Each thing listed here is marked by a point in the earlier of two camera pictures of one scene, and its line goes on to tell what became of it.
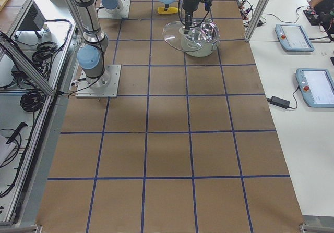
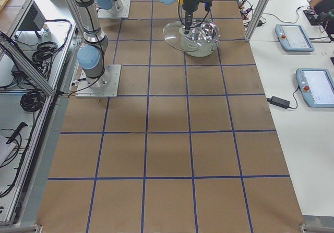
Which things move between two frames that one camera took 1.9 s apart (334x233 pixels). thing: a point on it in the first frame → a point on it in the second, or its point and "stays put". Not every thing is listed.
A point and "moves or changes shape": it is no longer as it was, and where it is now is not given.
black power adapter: [278, 101] stays put
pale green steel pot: [202, 38] stays put
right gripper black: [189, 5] stays put
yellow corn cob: [171, 10] moves or changes shape
